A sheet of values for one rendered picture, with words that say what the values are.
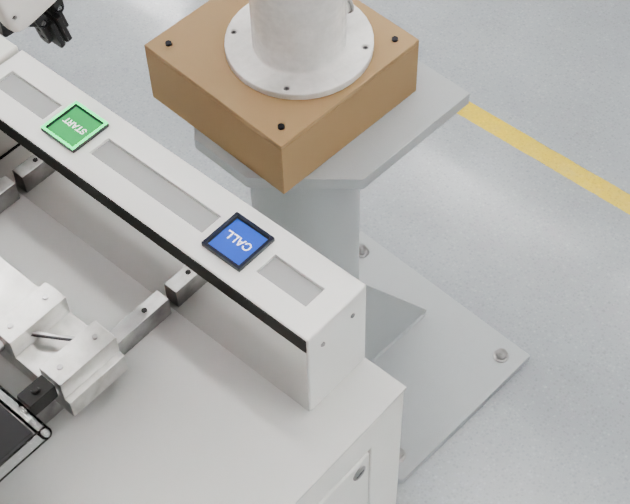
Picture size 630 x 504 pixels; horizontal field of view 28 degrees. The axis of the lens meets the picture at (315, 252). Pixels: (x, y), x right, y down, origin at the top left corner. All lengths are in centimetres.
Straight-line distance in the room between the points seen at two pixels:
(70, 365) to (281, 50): 47
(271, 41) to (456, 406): 100
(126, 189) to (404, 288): 115
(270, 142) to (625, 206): 129
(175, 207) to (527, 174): 142
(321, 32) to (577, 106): 139
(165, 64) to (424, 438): 97
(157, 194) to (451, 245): 124
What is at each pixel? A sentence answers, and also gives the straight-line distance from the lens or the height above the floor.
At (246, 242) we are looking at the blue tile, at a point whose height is 96.
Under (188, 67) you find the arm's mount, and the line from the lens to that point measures 160.
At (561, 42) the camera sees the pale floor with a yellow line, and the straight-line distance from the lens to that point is 300.
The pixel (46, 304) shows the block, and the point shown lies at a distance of 140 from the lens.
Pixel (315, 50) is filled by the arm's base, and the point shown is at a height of 96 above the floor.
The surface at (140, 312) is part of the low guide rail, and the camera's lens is 144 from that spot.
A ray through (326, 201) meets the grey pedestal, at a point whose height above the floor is 69.
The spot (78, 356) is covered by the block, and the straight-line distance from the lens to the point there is 135.
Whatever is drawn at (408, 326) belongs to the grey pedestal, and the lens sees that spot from 242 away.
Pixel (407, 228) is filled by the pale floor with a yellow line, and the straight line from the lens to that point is 258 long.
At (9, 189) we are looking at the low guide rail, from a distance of 159.
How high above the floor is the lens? 202
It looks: 53 degrees down
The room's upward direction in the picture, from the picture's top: 2 degrees counter-clockwise
